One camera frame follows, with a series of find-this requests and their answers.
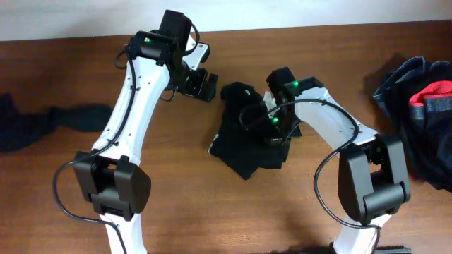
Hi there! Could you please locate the red and grey garment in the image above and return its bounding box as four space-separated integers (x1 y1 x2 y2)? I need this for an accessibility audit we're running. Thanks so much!
408 80 451 125

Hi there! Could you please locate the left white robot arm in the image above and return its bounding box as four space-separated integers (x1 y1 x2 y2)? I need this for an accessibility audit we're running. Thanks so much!
73 10 218 253

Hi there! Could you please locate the dark cloth at left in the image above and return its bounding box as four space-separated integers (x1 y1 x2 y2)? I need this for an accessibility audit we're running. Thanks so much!
1 93 112 152

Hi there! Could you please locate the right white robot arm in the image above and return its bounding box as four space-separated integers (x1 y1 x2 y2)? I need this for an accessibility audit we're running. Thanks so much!
266 67 411 253

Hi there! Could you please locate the black t-shirt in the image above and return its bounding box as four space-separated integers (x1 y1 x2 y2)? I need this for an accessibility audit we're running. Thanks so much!
208 82 302 180

